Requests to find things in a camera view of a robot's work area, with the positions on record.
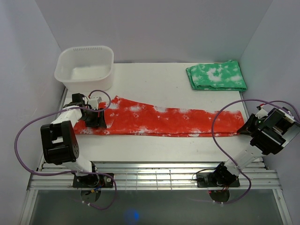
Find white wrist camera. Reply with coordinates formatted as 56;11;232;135
255;104;268;120
87;97;102;110

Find aluminium rail frame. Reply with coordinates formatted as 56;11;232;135
19;92;293;225

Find white plastic basin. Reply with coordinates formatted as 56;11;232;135
54;45;114;93

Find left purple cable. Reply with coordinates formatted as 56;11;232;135
14;90;118;210

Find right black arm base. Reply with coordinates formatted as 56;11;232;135
192;162;240;188

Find red tie-dye trousers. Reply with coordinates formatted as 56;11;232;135
74;96;244;137

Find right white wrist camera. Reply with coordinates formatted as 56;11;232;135
255;104;268;120

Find green folded tie-dye trousers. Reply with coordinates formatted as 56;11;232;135
186;60;247;92

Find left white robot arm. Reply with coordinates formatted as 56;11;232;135
40;93;107;188

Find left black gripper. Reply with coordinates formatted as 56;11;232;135
80;107;107;128

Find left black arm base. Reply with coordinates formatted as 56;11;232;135
72;173;113;189

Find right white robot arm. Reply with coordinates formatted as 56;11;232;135
211;106;300;186

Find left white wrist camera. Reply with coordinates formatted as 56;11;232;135
87;97;102;110

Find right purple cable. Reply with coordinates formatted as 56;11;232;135
211;99;298;205

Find purple cable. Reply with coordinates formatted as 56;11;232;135
211;99;298;205
14;90;118;210

